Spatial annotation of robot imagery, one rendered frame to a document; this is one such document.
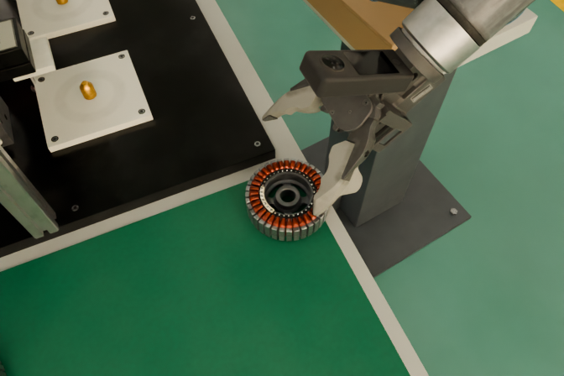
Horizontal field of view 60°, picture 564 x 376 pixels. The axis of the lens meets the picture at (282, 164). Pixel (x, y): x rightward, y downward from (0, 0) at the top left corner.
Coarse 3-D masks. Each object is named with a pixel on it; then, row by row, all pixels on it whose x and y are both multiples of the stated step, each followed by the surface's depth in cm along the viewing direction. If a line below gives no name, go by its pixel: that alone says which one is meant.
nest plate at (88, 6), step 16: (16, 0) 86; (32, 0) 86; (48, 0) 86; (80, 0) 86; (96, 0) 86; (32, 16) 84; (48, 16) 84; (64, 16) 84; (80, 16) 84; (96, 16) 84; (112, 16) 84; (32, 32) 81; (48, 32) 82; (64, 32) 82
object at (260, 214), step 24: (264, 168) 66; (288, 168) 66; (312, 168) 66; (264, 192) 65; (288, 192) 66; (312, 192) 64; (264, 216) 62; (288, 216) 62; (312, 216) 62; (288, 240) 63
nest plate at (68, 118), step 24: (48, 72) 76; (72, 72) 76; (96, 72) 76; (120, 72) 76; (48, 96) 74; (72, 96) 74; (120, 96) 74; (48, 120) 71; (72, 120) 71; (96, 120) 71; (120, 120) 71; (144, 120) 72; (48, 144) 68; (72, 144) 70
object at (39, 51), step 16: (0, 32) 61; (16, 32) 61; (0, 48) 59; (16, 48) 60; (32, 48) 65; (48, 48) 65; (0, 64) 60; (16, 64) 61; (32, 64) 62; (48, 64) 64; (0, 80) 61; (16, 80) 63
